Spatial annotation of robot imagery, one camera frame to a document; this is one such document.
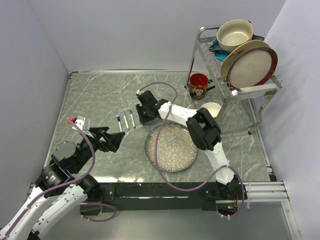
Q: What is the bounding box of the metal dish rack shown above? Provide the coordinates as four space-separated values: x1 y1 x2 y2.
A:
184 24 283 135

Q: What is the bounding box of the cream ceramic bowl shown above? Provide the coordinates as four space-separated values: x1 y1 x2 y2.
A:
216 19 254 53

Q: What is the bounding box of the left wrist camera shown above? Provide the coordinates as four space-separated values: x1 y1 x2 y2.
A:
66 116 93 137

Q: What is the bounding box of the small white red bowl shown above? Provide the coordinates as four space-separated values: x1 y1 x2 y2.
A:
201 102 222 118

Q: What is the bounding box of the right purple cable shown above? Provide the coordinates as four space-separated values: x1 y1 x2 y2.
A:
138 82 247 218

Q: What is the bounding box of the purple cable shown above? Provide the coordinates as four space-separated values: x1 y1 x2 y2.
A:
138 82 247 218
2 119 96 238

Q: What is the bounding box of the black base frame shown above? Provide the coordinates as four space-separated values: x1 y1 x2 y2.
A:
87 177 248 215

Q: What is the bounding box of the beige plate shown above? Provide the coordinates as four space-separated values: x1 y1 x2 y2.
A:
220 40 270 83

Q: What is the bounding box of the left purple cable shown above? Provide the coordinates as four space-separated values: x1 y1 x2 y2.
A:
2 119 96 238

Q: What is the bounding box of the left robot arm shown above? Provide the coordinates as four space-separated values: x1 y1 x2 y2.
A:
0 127 125 240

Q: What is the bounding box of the brown rim white plate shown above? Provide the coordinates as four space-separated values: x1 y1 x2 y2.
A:
226 47 278 90

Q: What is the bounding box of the white pen teal tip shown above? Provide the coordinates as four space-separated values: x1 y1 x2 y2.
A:
129 109 136 129

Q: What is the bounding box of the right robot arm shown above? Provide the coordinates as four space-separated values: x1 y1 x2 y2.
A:
136 89 246 200

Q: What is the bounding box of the blue dish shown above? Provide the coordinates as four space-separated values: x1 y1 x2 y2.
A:
208 33 265 62

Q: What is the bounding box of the speckled blue rim plate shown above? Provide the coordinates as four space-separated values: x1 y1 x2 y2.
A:
144 121 198 173

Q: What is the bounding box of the white pen black tip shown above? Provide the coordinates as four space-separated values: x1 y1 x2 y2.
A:
116 115 123 132

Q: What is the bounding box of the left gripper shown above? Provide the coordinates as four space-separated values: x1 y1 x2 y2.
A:
72 126 125 173

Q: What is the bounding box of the red skull mug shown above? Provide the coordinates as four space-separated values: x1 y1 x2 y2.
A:
188 73 216 100

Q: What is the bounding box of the white pen light blue tip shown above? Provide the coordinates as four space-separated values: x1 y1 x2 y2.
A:
122 111 130 131

